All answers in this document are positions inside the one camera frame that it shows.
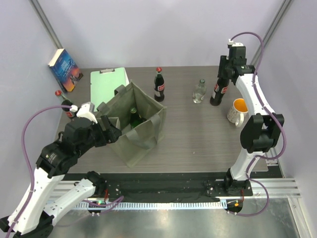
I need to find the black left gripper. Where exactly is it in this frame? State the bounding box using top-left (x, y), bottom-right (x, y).
top-left (77, 115), bottom-right (122, 157)

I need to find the tall cola bottle red cap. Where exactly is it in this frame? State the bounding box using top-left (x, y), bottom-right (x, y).
top-left (210, 78), bottom-right (229, 106)

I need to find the olive green canvas bag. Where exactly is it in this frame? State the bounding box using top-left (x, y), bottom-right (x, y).
top-left (95, 82), bottom-right (167, 168)

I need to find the green glass bottle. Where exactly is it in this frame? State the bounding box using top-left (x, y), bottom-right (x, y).
top-left (130, 108), bottom-right (146, 128)

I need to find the clear glass bottle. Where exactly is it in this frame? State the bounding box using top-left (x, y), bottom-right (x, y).
top-left (192, 79), bottom-right (207, 104)

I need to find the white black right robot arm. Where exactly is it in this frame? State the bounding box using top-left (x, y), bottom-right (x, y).
top-left (218, 56), bottom-right (284, 196)

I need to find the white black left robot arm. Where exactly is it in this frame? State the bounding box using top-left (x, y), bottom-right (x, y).
top-left (0, 116), bottom-right (122, 238)

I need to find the white mug orange inside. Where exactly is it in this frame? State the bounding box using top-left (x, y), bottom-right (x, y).
top-left (227, 98), bottom-right (248, 127)

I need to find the green clipboard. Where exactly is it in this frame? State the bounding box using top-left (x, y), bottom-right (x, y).
top-left (90, 67), bottom-right (129, 110)

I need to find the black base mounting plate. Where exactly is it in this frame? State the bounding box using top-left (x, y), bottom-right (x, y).
top-left (105, 179), bottom-right (253, 203)

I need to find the small cola bottle red cap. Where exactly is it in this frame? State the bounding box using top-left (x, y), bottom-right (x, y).
top-left (154, 67), bottom-right (165, 102)

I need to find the blue paperback book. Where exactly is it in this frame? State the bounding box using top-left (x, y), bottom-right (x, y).
top-left (48, 48), bottom-right (83, 93)

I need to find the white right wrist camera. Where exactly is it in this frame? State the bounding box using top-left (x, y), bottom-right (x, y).
top-left (226, 38), bottom-right (247, 65)

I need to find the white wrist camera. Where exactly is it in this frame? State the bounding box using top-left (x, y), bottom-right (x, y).
top-left (69, 102), bottom-right (98, 124)
top-left (226, 38), bottom-right (247, 65)

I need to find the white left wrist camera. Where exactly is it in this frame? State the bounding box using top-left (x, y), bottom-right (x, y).
top-left (69, 102), bottom-right (98, 124)

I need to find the cola bottle near left wall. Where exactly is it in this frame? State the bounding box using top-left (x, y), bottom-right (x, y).
top-left (55, 90), bottom-right (78, 119)

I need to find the slotted cable duct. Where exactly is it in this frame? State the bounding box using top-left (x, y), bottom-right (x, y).
top-left (74, 201), bottom-right (228, 211)

